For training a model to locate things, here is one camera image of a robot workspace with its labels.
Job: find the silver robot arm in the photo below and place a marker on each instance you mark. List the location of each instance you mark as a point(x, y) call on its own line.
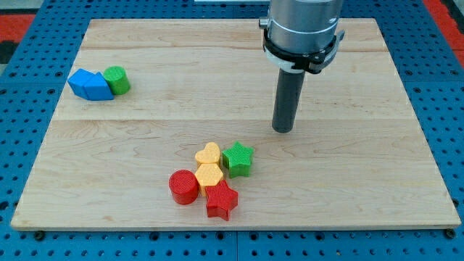
point(300, 35)

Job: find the green star block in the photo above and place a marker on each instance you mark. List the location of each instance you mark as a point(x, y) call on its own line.
point(238, 160)

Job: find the yellow heart block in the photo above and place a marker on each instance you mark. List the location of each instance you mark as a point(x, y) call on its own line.
point(210, 154)

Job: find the yellow hexagon block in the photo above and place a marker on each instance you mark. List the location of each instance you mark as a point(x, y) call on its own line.
point(208, 174)

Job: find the red star block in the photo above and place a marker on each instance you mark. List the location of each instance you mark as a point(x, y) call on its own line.
point(221, 200)

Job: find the red cylinder block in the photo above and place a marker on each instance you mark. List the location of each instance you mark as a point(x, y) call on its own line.
point(184, 187)

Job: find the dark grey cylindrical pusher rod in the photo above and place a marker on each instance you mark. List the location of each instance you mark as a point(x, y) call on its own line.
point(289, 87)

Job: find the green cylinder block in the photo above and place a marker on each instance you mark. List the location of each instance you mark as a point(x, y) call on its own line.
point(117, 80)

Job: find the light wooden board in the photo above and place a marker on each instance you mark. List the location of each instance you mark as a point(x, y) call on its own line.
point(356, 158)

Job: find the blue pentagon block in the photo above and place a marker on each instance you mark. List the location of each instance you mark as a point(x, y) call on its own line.
point(97, 89)

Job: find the blue cube block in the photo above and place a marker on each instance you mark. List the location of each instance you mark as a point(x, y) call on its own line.
point(77, 82)

